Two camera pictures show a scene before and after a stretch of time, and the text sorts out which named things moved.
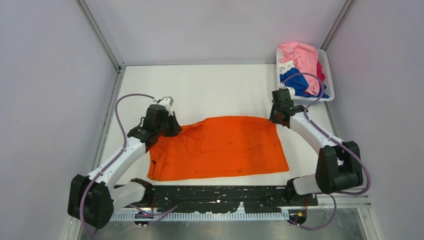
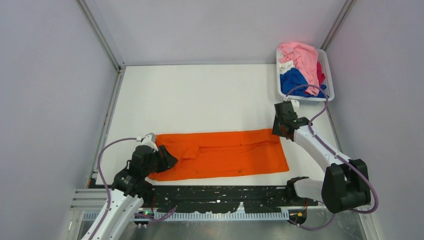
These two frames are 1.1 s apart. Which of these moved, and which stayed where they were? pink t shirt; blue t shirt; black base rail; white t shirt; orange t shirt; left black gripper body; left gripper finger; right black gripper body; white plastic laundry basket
Moved: orange t shirt; right black gripper body; left gripper finger; left black gripper body
Stayed: white t shirt; black base rail; white plastic laundry basket; blue t shirt; pink t shirt
